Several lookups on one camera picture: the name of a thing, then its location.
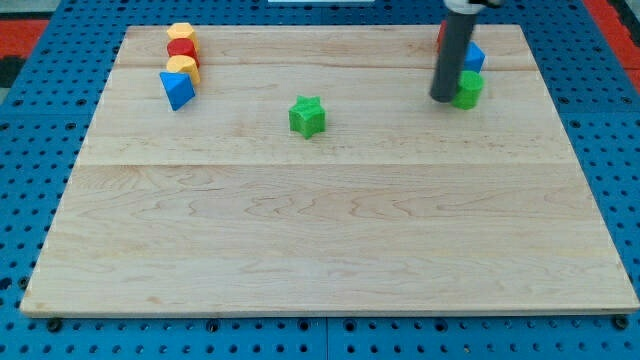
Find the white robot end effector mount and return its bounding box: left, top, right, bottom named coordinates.
left=444, top=0, right=503, bottom=13

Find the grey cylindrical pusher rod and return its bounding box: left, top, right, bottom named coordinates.
left=430, top=10, right=477, bottom=103

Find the green star block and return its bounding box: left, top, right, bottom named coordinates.
left=288, top=96, right=326, bottom=139

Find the red block behind rod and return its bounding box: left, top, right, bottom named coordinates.
left=436, top=20, right=447, bottom=53

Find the blue cube block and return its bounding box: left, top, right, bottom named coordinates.
left=463, top=41, right=486, bottom=73

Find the green cylinder block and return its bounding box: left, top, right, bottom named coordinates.
left=451, top=70, right=485, bottom=110

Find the wooden board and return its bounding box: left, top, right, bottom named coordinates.
left=21, top=25, right=639, bottom=318

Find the yellow hexagon block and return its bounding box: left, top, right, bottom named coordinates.
left=166, top=22, right=200, bottom=50

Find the red cylinder block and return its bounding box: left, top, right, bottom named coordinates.
left=166, top=38, right=200, bottom=67

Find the yellow half-round block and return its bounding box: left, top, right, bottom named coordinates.
left=166, top=55, right=201, bottom=85

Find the blue triangular prism block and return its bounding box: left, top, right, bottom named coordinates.
left=159, top=72, right=196, bottom=111

